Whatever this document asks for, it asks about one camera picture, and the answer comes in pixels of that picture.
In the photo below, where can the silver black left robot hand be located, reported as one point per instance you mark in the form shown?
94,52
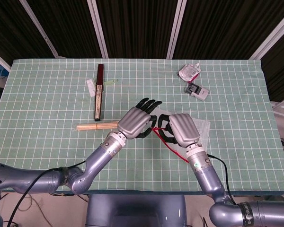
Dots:
133,121

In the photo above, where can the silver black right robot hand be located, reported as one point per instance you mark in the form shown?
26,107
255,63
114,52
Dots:
183,128

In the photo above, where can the white mesh zipper pouch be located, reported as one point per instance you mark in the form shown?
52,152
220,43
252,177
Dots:
203,130

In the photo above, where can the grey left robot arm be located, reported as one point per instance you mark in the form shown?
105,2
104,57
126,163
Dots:
97,160

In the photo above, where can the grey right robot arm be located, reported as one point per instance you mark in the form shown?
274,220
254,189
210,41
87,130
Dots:
203,175

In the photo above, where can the grey black stapler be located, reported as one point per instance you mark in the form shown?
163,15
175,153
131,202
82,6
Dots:
200,93

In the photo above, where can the wrapped wooden chopstick bundle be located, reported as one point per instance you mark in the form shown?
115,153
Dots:
92,127

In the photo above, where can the dark red long box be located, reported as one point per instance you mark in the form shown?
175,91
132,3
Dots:
100,94

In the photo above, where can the green brush with white bristles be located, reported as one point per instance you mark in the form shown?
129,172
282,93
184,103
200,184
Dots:
90,87

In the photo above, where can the crumpled silver snack packet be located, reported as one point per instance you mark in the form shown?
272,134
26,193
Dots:
188,72

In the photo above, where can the green white-grid tablecloth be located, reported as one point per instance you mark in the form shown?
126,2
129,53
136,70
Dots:
49,142

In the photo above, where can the grey blue robot torso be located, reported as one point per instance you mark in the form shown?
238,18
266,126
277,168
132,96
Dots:
132,210

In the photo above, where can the dark pleated curtain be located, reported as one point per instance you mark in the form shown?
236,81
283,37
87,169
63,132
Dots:
139,26

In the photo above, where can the white frame post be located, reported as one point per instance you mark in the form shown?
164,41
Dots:
40,30
176,30
98,30
272,35

